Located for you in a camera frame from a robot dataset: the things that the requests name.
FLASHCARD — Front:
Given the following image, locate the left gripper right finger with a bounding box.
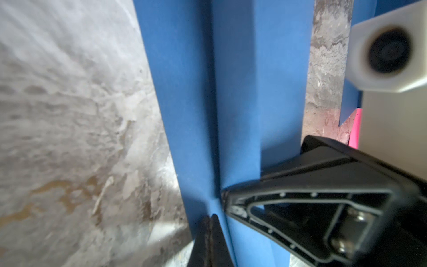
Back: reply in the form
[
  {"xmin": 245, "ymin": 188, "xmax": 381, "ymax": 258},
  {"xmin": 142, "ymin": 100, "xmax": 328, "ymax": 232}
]
[{"xmin": 209, "ymin": 214, "xmax": 234, "ymax": 267}]

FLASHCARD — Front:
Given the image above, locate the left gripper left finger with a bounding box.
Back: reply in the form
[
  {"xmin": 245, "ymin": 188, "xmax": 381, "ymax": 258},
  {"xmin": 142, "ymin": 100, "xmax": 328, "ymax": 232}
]
[{"xmin": 187, "ymin": 216, "xmax": 211, "ymax": 267}]

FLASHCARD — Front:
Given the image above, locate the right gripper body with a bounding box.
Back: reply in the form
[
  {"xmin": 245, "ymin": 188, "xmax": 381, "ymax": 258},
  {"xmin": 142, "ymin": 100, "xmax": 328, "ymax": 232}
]
[{"xmin": 301, "ymin": 135, "xmax": 427, "ymax": 267}]

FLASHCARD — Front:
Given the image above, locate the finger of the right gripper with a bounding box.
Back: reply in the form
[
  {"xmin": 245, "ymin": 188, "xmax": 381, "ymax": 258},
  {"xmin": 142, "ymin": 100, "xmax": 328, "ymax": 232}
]
[{"xmin": 222, "ymin": 161, "xmax": 418, "ymax": 267}]

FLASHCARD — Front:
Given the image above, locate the pink rectangular paper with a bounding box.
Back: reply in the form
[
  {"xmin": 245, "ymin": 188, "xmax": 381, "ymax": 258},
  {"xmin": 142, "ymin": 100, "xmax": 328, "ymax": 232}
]
[{"xmin": 348, "ymin": 108, "xmax": 363, "ymax": 149}]

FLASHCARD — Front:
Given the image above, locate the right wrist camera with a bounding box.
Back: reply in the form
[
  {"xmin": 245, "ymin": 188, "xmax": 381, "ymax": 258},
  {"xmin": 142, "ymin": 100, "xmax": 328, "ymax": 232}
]
[{"xmin": 345, "ymin": 1, "xmax": 427, "ymax": 179}]

